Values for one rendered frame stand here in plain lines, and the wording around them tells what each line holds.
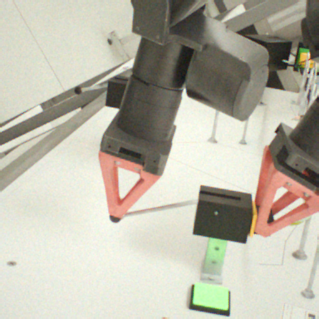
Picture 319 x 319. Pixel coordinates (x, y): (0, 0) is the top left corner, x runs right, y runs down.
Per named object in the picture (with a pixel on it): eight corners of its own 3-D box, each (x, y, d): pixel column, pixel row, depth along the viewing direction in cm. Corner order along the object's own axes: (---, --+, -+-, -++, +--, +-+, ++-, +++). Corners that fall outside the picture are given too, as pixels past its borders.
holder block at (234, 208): (194, 218, 71) (200, 184, 70) (245, 226, 71) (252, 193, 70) (192, 234, 67) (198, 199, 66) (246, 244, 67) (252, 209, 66)
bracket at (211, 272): (201, 259, 73) (208, 219, 71) (223, 263, 73) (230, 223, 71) (199, 281, 68) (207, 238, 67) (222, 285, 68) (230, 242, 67)
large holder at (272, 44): (302, 102, 149) (316, 40, 145) (253, 108, 138) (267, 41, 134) (280, 94, 154) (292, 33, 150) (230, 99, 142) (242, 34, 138)
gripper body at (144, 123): (172, 139, 72) (193, 77, 70) (161, 174, 62) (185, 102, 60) (116, 121, 72) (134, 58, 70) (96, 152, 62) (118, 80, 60)
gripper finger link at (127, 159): (151, 207, 74) (176, 132, 71) (142, 235, 67) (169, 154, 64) (94, 188, 74) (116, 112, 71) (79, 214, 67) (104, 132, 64)
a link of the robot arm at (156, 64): (164, 12, 66) (137, 12, 61) (223, 36, 64) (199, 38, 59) (145, 76, 69) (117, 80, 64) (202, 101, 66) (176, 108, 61)
